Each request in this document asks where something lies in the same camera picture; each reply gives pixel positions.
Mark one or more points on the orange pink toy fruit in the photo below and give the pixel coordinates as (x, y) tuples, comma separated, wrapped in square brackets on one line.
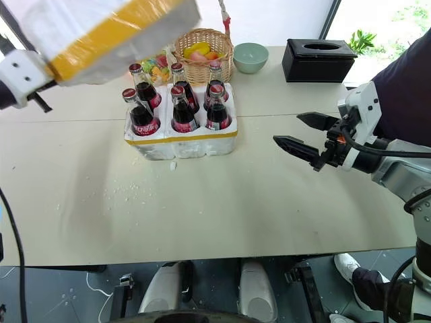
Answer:
[(207, 56)]

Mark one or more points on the black table leg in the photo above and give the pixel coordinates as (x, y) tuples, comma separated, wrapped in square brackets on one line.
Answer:
[(123, 296), (309, 289)]

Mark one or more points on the white foam lid yellow tape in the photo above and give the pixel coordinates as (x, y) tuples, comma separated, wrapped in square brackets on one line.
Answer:
[(101, 37)]

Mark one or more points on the yellow toy fruit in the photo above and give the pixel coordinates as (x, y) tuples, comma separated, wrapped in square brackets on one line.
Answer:
[(197, 48)]

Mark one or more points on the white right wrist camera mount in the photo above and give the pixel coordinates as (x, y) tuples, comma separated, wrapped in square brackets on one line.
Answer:
[(365, 107)]

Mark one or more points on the black tissue box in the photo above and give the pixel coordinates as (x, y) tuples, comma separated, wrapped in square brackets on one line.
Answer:
[(313, 65)]

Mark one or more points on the pale green bowl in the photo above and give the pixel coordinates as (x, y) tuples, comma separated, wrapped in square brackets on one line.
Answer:
[(250, 59)]

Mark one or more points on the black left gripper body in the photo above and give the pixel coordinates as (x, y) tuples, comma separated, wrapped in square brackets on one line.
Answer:
[(5, 96)]

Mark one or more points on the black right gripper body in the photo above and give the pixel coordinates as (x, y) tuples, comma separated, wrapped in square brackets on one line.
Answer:
[(335, 148)]

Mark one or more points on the green potted plant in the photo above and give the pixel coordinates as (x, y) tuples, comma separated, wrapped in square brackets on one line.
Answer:
[(362, 40)]

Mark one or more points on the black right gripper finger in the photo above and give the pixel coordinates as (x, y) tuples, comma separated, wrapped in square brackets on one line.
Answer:
[(318, 120), (298, 146)]

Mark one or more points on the dark rounded robot base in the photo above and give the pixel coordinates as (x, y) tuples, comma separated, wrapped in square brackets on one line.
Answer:
[(198, 318)]

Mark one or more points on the colourful candy bag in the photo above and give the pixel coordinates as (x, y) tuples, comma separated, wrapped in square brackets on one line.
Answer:
[(158, 69)]

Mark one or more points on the dark window frame post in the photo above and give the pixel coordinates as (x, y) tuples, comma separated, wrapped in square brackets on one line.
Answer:
[(329, 18)]

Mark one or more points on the dark trouser leg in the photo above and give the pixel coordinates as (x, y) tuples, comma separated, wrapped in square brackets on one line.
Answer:
[(373, 286)]

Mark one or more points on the white foam crate yellow tape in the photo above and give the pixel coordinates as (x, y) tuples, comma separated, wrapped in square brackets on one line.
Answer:
[(202, 143)]

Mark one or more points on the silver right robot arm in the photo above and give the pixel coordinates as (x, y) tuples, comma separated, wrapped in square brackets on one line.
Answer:
[(400, 168)]

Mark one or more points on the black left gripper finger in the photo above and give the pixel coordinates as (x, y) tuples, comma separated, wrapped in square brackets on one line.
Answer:
[(40, 101)]

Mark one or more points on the white robot foot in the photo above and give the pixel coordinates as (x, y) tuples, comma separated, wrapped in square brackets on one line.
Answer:
[(161, 289), (257, 292)]

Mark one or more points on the glass cola bottle red cap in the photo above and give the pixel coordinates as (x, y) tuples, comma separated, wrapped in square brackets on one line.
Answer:
[(143, 119), (218, 114), (186, 88), (183, 116), (148, 91), (215, 76)]

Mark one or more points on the white sneaker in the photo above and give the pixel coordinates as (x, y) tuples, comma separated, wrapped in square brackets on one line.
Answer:
[(347, 266)]

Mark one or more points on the person in dark clothes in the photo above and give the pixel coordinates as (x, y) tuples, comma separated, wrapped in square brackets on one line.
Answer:
[(407, 94)]

